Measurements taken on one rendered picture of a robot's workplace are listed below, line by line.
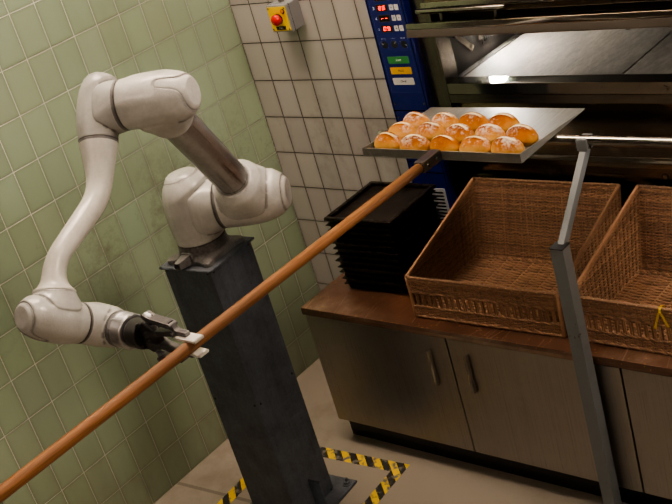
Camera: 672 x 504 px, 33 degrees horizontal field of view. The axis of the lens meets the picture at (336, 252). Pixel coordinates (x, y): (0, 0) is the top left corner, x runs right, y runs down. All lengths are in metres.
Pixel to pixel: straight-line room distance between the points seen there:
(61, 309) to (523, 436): 1.61
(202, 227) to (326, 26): 1.00
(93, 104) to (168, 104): 0.20
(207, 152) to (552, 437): 1.38
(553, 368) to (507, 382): 0.20
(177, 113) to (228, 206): 0.53
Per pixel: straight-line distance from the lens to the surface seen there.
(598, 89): 3.57
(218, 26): 4.32
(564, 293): 3.18
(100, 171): 2.93
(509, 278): 3.79
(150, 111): 2.88
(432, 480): 3.96
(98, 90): 2.96
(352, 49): 4.04
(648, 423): 3.39
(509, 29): 3.46
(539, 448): 3.68
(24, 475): 2.39
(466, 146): 3.20
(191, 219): 3.44
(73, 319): 2.74
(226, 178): 3.23
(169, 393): 4.27
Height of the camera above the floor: 2.38
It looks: 25 degrees down
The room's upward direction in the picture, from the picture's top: 17 degrees counter-clockwise
